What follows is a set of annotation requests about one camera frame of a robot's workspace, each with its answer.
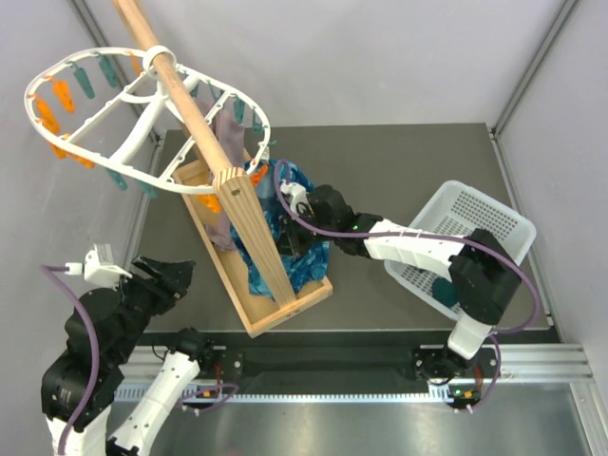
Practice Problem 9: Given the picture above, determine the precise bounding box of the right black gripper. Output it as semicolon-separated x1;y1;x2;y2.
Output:
273;205;339;257

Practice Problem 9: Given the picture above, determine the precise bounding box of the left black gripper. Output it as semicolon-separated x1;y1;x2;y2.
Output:
110;252;198;361

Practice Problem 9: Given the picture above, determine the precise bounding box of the blue patterned cloth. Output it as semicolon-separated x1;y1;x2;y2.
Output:
230;160;330;299

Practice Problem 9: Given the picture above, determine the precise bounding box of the white round clip hanger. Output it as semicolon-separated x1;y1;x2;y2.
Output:
23;45;273;215

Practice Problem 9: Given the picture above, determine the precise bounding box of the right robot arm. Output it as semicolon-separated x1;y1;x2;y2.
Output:
276;180;522;386

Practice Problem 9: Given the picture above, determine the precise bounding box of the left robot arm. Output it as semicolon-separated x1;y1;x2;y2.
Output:
41;256;216;455

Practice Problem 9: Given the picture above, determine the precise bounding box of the wooden rod stand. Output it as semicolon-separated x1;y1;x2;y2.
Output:
114;1;333;338

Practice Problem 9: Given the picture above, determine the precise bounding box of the lilac cloth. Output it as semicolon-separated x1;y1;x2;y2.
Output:
205;109;245;252

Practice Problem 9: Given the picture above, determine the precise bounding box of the white perforated plastic basket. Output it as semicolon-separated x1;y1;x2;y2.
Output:
384;180;537;320

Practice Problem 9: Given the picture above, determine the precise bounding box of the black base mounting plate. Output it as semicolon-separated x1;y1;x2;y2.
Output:
118;332;500;386

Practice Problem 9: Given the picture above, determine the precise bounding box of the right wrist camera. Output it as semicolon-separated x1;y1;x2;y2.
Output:
279;181;313;217

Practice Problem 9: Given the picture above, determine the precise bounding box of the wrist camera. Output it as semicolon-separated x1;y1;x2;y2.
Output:
279;181;313;217
65;244;133;290

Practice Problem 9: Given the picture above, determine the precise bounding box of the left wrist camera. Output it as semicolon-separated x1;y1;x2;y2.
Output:
65;244;133;290

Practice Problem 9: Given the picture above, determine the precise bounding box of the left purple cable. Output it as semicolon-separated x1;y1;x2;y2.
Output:
40;264;102;450

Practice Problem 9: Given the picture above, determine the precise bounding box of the purple cable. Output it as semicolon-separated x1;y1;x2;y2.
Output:
40;264;102;450
274;159;542;414

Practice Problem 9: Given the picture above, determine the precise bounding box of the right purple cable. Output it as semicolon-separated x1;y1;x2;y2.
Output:
274;159;542;414

